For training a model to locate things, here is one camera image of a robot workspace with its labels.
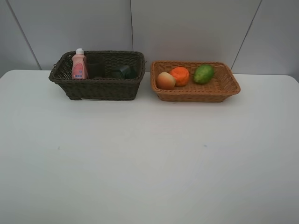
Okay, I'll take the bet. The round bread bun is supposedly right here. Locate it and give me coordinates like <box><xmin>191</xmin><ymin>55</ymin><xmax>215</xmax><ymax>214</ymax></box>
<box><xmin>156</xmin><ymin>72</ymin><xmax>176</xmax><ymax>90</ymax></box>

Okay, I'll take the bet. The black rectangular box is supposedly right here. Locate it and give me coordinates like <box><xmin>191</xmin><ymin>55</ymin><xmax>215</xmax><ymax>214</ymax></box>
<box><xmin>111</xmin><ymin>65</ymin><xmax>137</xmax><ymax>79</ymax></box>

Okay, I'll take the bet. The orange mandarin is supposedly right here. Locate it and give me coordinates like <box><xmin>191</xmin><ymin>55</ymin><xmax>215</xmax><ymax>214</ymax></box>
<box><xmin>170</xmin><ymin>67</ymin><xmax>190</xmax><ymax>86</ymax></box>

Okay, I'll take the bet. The green lime fruit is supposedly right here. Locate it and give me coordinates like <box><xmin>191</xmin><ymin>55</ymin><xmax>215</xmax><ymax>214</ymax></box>
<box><xmin>193</xmin><ymin>64</ymin><xmax>214</xmax><ymax>84</ymax></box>

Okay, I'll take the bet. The purple translucent cup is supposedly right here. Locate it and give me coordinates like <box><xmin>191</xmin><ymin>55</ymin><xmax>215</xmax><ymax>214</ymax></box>
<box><xmin>86</xmin><ymin>54</ymin><xmax>105</xmax><ymax>79</ymax></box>

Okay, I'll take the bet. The pink bottle white cap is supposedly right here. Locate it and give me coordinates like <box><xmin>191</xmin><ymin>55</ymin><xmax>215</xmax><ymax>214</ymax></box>
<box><xmin>71</xmin><ymin>48</ymin><xmax>88</xmax><ymax>79</ymax></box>

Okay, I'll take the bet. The dark brown wicker basket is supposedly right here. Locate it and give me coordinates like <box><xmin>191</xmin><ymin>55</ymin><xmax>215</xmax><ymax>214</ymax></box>
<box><xmin>49</xmin><ymin>50</ymin><xmax>145</xmax><ymax>101</ymax></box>

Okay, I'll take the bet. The light orange wicker basket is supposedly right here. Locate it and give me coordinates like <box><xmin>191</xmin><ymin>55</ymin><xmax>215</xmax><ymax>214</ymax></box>
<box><xmin>150</xmin><ymin>60</ymin><xmax>241</xmax><ymax>102</ymax></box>

